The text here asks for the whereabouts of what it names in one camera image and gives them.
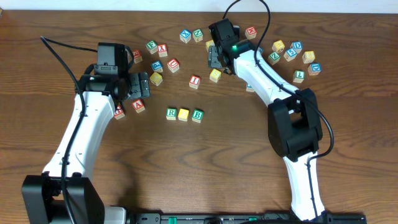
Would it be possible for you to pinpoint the red I block lower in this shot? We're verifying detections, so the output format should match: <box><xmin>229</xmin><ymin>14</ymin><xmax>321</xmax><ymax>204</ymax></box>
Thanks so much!
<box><xmin>188</xmin><ymin>75</ymin><xmax>201</xmax><ymax>89</ymax></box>

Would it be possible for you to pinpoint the green Z block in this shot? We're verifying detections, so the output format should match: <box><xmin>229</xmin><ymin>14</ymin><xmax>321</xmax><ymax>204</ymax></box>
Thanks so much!
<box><xmin>267</xmin><ymin>52</ymin><xmax>280</xmax><ymax>65</ymax></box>

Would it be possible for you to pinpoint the blue 2 block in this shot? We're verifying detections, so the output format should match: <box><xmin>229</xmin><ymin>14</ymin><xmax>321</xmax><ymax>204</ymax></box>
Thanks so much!
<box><xmin>246</xmin><ymin>83</ymin><xmax>254</xmax><ymax>92</ymax></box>

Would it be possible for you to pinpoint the yellow O block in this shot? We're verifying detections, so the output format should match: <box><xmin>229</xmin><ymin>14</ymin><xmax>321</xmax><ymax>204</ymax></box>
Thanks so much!
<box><xmin>178</xmin><ymin>108</ymin><xmax>190</xmax><ymax>121</ymax></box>

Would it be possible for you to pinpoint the green R block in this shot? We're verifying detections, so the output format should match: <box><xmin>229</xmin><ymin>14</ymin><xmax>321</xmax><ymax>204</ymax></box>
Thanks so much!
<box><xmin>166</xmin><ymin>108</ymin><xmax>177</xmax><ymax>120</ymax></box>

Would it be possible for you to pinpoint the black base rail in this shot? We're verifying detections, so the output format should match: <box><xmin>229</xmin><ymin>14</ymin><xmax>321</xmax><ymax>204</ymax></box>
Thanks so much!
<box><xmin>126</xmin><ymin>212</ymin><xmax>367</xmax><ymax>224</ymax></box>

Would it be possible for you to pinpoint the yellow 8 block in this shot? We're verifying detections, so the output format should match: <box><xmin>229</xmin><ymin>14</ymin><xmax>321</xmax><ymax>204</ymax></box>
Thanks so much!
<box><xmin>302</xmin><ymin>51</ymin><xmax>315</xmax><ymax>64</ymax></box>

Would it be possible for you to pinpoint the yellow G block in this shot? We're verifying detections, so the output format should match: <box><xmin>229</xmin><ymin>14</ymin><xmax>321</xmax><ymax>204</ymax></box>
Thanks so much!
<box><xmin>150</xmin><ymin>72</ymin><xmax>163</xmax><ymax>86</ymax></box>

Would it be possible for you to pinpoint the green 7 block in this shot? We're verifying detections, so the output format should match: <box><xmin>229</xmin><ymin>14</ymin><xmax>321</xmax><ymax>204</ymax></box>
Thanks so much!
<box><xmin>292</xmin><ymin>70</ymin><xmax>305</xmax><ymax>83</ymax></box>

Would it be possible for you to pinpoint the red U block upper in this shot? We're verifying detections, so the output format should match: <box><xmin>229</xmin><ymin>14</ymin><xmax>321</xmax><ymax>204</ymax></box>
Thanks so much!
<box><xmin>167</xmin><ymin>58</ymin><xmax>180</xmax><ymax>73</ymax></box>

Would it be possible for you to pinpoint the red block far left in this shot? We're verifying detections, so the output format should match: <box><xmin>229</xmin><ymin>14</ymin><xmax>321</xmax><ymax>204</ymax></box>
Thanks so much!
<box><xmin>132</xmin><ymin>50</ymin><xmax>143</xmax><ymax>63</ymax></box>

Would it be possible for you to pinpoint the yellow block far centre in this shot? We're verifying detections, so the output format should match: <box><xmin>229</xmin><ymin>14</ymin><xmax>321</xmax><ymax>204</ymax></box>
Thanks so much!
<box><xmin>205</xmin><ymin>40</ymin><xmax>215</xmax><ymax>52</ymax></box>

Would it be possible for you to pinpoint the red U block lower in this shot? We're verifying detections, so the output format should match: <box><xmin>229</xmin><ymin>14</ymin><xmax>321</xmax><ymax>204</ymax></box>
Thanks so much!
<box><xmin>114</xmin><ymin>105</ymin><xmax>125</xmax><ymax>119</ymax></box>

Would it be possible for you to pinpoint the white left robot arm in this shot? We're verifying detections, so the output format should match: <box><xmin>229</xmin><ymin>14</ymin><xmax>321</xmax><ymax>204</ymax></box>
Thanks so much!
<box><xmin>22</xmin><ymin>72</ymin><xmax>150</xmax><ymax>223</ymax></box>

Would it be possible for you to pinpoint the red u block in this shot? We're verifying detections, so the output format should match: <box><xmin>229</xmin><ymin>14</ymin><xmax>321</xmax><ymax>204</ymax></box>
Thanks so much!
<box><xmin>114</xmin><ymin>105</ymin><xmax>125</xmax><ymax>119</ymax></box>
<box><xmin>167</xmin><ymin>58</ymin><xmax>180</xmax><ymax>73</ymax></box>

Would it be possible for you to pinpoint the green N block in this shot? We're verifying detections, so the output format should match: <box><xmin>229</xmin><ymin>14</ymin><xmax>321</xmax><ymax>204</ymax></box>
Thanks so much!
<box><xmin>192</xmin><ymin>29</ymin><xmax>203</xmax><ymax>42</ymax></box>

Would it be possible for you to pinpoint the blue X block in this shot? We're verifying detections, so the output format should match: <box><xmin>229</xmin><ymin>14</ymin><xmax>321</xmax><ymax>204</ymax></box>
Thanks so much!
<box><xmin>179</xmin><ymin>29</ymin><xmax>192</xmax><ymax>44</ymax></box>

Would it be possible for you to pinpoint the yellow block with ball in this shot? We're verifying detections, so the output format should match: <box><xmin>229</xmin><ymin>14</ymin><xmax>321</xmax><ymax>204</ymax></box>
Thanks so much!
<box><xmin>272</xmin><ymin>40</ymin><xmax>285</xmax><ymax>54</ymax></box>

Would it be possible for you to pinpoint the blue d block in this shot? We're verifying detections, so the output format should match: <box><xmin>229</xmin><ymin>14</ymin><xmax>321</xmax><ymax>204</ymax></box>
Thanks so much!
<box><xmin>308</xmin><ymin>63</ymin><xmax>322</xmax><ymax>76</ymax></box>
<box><xmin>290</xmin><ymin>41</ymin><xmax>303</xmax><ymax>54</ymax></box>

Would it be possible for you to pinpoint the yellow block near I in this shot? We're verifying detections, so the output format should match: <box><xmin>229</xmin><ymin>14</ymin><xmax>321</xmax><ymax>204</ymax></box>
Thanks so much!
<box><xmin>210</xmin><ymin>68</ymin><xmax>222</xmax><ymax>83</ymax></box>

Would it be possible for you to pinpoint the green F block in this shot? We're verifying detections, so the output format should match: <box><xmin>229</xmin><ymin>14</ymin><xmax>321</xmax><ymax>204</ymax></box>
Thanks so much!
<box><xmin>146</xmin><ymin>40</ymin><xmax>158</xmax><ymax>54</ymax></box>

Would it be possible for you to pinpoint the red A block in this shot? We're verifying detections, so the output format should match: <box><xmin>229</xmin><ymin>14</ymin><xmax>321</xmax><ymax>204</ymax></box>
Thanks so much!
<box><xmin>132</xmin><ymin>99</ymin><xmax>145</xmax><ymax>113</ymax></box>

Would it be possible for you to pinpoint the green B block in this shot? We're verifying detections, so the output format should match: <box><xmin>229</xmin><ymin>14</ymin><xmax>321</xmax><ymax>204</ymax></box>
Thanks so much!
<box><xmin>192</xmin><ymin>110</ymin><xmax>204</xmax><ymax>123</ymax></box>

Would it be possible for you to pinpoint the blue 5 block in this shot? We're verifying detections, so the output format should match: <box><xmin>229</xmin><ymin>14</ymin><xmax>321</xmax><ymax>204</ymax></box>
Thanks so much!
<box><xmin>284</xmin><ymin>48</ymin><xmax>297</xmax><ymax>62</ymax></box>

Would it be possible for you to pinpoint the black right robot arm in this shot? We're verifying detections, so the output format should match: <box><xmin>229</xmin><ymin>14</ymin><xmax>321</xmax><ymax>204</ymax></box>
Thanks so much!
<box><xmin>209</xmin><ymin>38</ymin><xmax>326</xmax><ymax>221</ymax></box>

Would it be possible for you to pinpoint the red Y block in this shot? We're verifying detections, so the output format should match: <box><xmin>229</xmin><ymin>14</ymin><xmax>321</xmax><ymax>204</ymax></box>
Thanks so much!
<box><xmin>157</xmin><ymin>44</ymin><xmax>168</xmax><ymax>57</ymax></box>

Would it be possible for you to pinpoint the blue P block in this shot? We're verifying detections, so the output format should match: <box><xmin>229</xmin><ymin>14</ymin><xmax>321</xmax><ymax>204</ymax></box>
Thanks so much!
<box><xmin>151</xmin><ymin>60</ymin><xmax>163</xmax><ymax>73</ymax></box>

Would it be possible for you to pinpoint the blue D block far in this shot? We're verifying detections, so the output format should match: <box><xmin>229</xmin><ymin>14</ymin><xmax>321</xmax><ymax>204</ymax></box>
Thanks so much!
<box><xmin>290</xmin><ymin>41</ymin><xmax>303</xmax><ymax>54</ymax></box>

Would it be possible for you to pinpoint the blue D block right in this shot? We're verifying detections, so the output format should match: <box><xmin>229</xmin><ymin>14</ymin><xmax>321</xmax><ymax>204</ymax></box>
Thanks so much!
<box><xmin>308</xmin><ymin>63</ymin><xmax>322</xmax><ymax>76</ymax></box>

